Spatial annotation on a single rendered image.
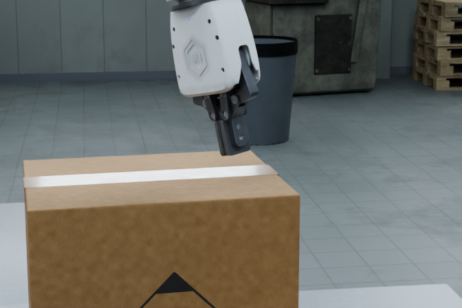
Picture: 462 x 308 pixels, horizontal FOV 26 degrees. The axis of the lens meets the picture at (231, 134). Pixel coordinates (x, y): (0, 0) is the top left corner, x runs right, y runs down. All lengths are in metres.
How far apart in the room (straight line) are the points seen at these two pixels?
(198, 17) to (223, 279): 0.29
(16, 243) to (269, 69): 4.71
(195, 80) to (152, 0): 8.44
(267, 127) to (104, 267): 5.55
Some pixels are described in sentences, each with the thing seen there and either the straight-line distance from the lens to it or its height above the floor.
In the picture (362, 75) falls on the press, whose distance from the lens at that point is 8.81.
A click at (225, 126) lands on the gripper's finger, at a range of 1.11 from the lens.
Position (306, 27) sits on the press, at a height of 0.59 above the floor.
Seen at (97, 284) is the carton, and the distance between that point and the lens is 1.11.
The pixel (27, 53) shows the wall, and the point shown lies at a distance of 9.58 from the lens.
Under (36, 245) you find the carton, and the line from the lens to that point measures 1.09.
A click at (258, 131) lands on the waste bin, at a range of 6.62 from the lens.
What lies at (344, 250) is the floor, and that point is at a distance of 4.53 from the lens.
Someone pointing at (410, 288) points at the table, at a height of 0.83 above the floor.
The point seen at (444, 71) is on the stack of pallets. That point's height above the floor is 0.17.
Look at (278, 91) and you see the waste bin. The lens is 6.60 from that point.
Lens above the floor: 1.41
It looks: 12 degrees down
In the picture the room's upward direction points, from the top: straight up
